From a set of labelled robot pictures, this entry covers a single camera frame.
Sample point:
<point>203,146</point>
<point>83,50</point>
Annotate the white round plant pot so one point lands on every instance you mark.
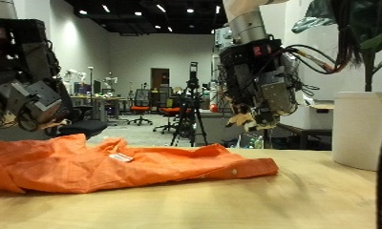
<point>361,130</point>

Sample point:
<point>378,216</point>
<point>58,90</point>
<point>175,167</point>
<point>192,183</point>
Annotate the black camera tripod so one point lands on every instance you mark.
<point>191,105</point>

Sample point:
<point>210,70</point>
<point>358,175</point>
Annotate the low grey bench cabinet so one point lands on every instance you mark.
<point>214,127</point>

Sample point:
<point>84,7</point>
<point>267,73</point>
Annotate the brown door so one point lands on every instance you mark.
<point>159,79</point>

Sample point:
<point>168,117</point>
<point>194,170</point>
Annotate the green leafy plant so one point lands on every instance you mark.
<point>369,73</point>

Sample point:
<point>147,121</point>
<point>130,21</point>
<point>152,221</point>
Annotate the orange seat office chair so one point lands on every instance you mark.
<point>170,111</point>
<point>140,108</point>

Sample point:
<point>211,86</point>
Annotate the red ball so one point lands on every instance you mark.
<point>214,107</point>

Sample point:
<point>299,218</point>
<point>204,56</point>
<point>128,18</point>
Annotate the background work desk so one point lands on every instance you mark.
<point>99,100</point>

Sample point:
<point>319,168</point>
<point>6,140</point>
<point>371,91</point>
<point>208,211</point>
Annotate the dark side table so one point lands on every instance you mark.
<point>303,132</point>

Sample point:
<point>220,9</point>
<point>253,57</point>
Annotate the white storage box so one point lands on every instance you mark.
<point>318,119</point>

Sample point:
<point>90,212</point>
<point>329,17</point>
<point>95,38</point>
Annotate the green bottles pack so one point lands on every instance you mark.
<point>254,141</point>

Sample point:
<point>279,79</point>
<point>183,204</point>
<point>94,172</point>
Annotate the grey sofa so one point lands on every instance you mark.
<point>12,135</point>

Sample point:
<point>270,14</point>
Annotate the orange button shirt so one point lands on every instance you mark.
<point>127,175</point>

